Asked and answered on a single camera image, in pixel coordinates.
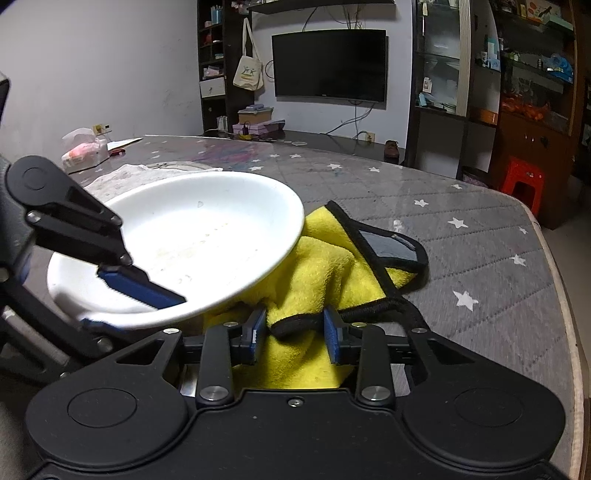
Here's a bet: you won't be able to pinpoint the dark low tv console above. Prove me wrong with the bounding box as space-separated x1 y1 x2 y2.
197 130 405 165

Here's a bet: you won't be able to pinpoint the red plastic stool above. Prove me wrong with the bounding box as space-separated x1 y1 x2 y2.
494 155 547 218

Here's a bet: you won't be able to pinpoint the tissue pack in plastic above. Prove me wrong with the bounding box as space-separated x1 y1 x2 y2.
61 128 110 174

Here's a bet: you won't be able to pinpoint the black wall television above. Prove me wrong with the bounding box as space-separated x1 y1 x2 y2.
271 29 388 103

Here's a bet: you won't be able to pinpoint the stacked boxes on console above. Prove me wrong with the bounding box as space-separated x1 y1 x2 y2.
232 105 286 138

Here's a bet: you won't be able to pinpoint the dark shelf cabinet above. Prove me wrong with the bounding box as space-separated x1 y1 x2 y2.
406 1 502 186

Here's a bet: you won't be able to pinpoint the white bowl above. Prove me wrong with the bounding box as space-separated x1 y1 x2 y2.
46 171 304 331

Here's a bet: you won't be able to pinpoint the yellow cleaning cloth black trim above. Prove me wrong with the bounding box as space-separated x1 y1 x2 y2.
202 201 429 390

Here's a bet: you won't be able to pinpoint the white floral cloth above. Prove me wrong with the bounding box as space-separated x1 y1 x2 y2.
84 162 221 203

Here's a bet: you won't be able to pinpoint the grey star pattern table mat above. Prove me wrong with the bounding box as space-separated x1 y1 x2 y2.
78 136 590 479

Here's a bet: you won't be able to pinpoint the white paper sheet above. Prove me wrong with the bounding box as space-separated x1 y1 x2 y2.
107 137 142 153

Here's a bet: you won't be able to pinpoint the beige tote bag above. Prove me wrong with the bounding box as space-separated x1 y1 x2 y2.
232 18 264 92

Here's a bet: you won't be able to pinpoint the red wooden cabinet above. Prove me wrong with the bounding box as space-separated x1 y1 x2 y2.
489 1 587 229

